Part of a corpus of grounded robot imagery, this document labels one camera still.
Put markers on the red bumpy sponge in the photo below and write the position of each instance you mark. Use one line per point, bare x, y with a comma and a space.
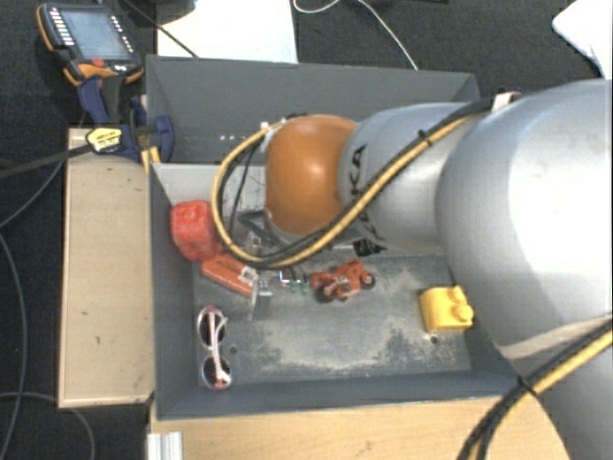
191, 230

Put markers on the orange flat packet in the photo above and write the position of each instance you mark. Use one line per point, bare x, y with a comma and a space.
225, 271

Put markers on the white-rimmed sunglasses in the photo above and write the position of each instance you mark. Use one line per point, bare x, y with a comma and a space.
214, 348

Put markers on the red toy motorcycle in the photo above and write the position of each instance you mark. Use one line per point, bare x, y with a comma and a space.
342, 281

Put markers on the black cylinder on white bracket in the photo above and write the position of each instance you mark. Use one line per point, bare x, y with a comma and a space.
370, 247

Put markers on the grey metal bin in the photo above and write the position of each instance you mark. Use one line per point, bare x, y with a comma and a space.
335, 343

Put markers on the pale wood board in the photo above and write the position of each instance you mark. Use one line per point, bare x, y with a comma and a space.
105, 281

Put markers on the yellow toy brick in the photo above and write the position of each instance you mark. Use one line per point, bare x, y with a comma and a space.
445, 309

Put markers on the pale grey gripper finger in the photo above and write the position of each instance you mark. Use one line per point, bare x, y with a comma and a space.
263, 305

